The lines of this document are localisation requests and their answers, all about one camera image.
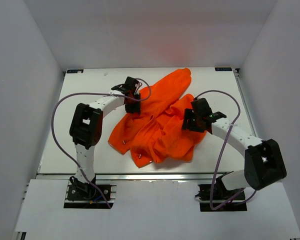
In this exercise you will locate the right blue table label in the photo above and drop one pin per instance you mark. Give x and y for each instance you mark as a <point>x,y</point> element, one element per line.
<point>223,69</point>

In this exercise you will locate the blue table label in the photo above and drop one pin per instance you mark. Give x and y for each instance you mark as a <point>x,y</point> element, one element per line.
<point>223,69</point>
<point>75,71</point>

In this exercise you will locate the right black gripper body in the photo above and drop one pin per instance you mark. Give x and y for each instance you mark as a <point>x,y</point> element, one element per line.
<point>193,124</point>

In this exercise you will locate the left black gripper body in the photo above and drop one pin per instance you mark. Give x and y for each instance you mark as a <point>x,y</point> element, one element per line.
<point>134,106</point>

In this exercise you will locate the orange jacket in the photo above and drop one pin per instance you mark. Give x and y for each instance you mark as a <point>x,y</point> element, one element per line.
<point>155,134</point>

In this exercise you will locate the left blue table label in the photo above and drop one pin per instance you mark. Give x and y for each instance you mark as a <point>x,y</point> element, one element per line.
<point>75,71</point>

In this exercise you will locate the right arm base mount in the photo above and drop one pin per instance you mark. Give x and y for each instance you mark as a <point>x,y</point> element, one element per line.
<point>220,195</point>

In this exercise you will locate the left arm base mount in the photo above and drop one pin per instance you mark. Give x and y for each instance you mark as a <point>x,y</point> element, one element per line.
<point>81,195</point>

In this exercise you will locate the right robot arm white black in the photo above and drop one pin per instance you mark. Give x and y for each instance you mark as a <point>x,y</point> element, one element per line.
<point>263,160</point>

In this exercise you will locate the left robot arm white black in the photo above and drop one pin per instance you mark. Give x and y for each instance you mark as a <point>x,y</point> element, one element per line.
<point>86,125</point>

